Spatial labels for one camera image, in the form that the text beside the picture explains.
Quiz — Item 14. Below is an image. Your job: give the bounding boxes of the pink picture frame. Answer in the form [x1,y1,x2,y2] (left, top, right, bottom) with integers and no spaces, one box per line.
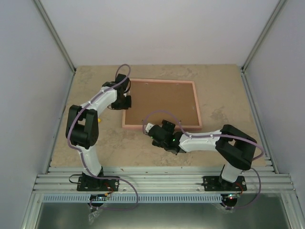
[122,78,202,130]

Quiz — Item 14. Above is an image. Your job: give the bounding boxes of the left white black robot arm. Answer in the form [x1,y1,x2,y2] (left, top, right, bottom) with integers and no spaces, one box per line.
[65,74,132,190]

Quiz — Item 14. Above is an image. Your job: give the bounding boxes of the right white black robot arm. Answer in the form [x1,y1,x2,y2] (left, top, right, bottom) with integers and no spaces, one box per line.
[144,120,257,190]

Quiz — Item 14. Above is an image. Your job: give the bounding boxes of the clear plastic bag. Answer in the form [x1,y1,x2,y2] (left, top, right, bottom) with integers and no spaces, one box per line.
[88,209,102,225]

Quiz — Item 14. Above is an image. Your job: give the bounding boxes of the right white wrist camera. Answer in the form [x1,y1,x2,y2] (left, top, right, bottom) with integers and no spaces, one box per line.
[142,123,154,135]

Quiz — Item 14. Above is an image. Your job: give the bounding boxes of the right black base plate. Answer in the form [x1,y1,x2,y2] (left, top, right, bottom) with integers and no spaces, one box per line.
[202,176,247,191]

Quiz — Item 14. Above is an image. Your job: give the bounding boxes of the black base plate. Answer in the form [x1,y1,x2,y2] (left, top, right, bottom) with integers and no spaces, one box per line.
[202,176,247,191]
[77,176,120,192]

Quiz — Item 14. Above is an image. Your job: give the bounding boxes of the light blue cable duct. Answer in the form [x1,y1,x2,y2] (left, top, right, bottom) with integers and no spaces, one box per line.
[43,194,226,203]

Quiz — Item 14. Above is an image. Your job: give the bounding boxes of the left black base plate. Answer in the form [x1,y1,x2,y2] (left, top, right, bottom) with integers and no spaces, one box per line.
[77,176,120,192]

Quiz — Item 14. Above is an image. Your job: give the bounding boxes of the aluminium rail platform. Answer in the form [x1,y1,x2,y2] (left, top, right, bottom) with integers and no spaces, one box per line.
[32,152,295,193]

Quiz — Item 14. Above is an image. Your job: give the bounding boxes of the aluminium corner post left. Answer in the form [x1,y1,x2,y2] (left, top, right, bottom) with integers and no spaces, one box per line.
[32,0,76,74]

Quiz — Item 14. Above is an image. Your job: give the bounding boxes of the aluminium corner post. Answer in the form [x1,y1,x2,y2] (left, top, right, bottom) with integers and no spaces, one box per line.
[240,0,288,73]
[32,0,76,74]

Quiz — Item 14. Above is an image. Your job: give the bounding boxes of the aluminium corner post right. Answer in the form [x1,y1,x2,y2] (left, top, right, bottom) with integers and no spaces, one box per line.
[240,0,288,73]

